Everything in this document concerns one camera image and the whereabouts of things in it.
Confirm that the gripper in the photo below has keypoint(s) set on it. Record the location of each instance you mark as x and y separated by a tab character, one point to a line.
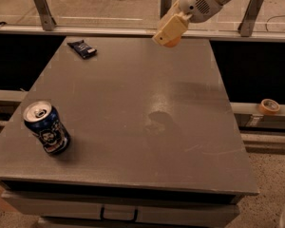
195	4

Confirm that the orange fruit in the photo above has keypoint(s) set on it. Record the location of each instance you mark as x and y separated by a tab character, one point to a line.
173	42

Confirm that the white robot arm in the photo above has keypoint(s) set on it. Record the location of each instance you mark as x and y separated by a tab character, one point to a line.
201	10

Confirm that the dark blue rxbar wrapper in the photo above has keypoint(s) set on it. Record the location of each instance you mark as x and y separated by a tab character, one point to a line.
83	49

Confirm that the orange tape roll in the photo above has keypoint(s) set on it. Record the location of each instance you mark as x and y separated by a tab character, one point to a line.
269	107

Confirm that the blue soda can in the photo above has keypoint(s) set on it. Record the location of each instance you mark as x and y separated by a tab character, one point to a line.
43	120

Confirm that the grey drawer cabinet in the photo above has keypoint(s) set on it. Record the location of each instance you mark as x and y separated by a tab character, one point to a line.
81	210

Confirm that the right metal railing bracket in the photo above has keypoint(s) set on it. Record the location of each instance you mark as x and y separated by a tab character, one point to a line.
246	27

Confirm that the metal window rail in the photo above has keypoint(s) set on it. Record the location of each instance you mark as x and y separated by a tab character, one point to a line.
140	32

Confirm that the left metal railing bracket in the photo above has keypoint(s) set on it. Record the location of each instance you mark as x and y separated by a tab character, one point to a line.
47	21

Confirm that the black drawer handle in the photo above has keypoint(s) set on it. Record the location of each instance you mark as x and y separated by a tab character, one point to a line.
118	213

